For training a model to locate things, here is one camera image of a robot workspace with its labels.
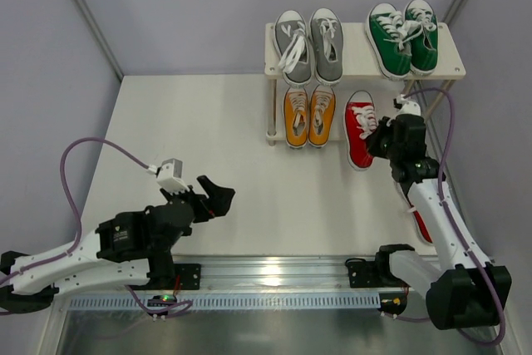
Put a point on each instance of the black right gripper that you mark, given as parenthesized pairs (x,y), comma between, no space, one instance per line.
(383,139)

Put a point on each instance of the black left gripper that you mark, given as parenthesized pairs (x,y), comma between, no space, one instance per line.
(199,204)

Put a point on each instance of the red sneaker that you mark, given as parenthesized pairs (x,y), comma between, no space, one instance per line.
(359,122)
(420,224)

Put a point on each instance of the orange sneaker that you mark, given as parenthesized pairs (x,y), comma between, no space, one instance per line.
(295,112)
(322,107)

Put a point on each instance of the green sneaker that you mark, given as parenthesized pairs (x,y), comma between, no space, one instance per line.
(424,36)
(388,36)

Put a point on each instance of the grey sneaker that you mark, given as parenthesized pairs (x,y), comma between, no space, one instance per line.
(290,39)
(327,38)

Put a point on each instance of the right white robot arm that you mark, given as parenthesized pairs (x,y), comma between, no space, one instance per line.
(465,290)

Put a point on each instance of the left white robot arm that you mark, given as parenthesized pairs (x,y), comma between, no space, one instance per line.
(132,249)

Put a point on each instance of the white two-tier shoe shelf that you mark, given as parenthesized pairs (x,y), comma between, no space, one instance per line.
(359,69)

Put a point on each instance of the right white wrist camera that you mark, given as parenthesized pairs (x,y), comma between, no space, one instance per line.
(404,105)

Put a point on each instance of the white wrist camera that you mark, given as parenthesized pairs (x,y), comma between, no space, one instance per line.
(169,176)
(404,105)

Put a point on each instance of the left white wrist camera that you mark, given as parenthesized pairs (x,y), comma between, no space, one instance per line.
(169,176)

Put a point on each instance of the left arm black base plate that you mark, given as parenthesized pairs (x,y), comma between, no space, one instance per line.
(187,277)

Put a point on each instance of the white slotted cable duct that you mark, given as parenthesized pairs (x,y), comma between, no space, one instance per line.
(238,301)

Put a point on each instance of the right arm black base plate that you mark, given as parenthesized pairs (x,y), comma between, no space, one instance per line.
(364,273)

